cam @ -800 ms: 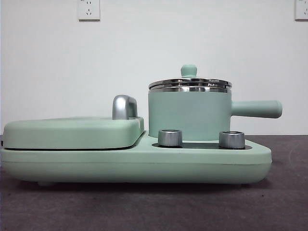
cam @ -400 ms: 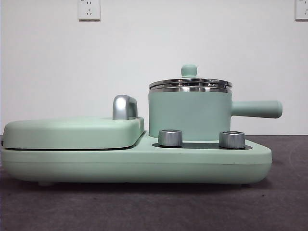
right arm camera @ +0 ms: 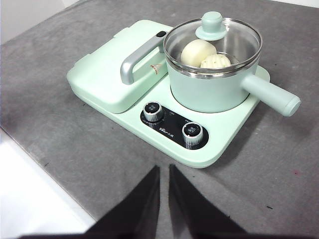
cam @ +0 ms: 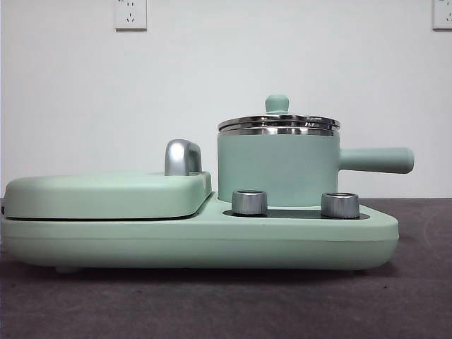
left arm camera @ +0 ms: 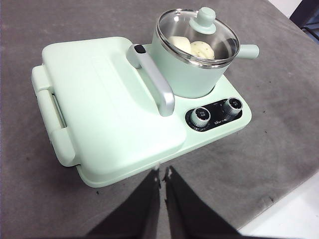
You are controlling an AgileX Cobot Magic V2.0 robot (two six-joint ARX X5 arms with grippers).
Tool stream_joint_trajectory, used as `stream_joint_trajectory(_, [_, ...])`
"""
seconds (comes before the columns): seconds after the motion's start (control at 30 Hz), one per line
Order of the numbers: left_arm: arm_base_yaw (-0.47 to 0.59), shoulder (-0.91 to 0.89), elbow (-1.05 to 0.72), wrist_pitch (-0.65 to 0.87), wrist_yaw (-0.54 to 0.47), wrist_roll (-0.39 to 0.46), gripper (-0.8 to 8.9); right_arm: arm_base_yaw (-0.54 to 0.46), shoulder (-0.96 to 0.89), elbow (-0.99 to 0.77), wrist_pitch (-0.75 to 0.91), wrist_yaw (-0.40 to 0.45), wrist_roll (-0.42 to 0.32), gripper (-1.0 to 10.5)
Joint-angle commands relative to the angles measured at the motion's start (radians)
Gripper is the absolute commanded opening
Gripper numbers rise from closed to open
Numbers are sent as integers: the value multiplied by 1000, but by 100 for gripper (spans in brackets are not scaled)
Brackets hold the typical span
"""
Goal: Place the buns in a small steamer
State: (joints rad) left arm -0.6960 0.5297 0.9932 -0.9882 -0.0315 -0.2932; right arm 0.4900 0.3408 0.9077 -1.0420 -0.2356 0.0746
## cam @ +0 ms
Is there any glass pot lid green knob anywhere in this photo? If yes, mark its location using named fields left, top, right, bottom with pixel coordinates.
left=217, top=93, right=342, bottom=133

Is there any silver control knob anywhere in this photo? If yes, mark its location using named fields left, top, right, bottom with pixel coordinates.
left=320, top=191, right=361, bottom=218
left=231, top=189, right=268, bottom=215

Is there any green breakfast machine base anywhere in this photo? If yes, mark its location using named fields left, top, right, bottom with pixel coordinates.
left=0, top=203, right=400, bottom=275

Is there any black control panel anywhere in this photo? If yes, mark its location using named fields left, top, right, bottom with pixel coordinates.
left=222, top=208, right=362, bottom=220

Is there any green griddle lid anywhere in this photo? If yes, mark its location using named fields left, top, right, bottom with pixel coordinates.
left=2, top=170, right=213, bottom=220

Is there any green pot with handle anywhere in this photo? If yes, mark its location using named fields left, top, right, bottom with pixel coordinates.
left=215, top=127, right=415, bottom=208

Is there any silver griddle lid handle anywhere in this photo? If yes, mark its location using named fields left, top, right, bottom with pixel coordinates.
left=164, top=138, right=203, bottom=177

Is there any white wall socket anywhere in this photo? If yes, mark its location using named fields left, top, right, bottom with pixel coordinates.
left=432, top=0, right=452, bottom=31
left=113, top=0, right=148, bottom=31

